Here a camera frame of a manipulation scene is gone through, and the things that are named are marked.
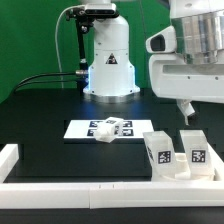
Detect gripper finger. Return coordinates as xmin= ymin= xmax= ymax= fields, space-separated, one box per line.
xmin=176 ymin=99 xmax=195 ymax=125

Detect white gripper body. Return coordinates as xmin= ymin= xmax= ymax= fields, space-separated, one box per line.
xmin=145 ymin=25 xmax=224 ymax=105

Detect white round stool seat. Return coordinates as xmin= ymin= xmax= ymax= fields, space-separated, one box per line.
xmin=151 ymin=153 xmax=214 ymax=182

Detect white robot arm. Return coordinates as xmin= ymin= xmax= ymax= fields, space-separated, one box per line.
xmin=80 ymin=0 xmax=224 ymax=117

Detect white marker sheet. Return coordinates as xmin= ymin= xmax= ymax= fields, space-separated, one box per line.
xmin=64 ymin=120 xmax=154 ymax=140

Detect grey camera cable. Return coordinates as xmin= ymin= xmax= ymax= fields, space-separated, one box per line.
xmin=54 ymin=4 xmax=81 ymax=90

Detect black cables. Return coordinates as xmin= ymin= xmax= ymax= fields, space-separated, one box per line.
xmin=12 ymin=71 xmax=88 ymax=94

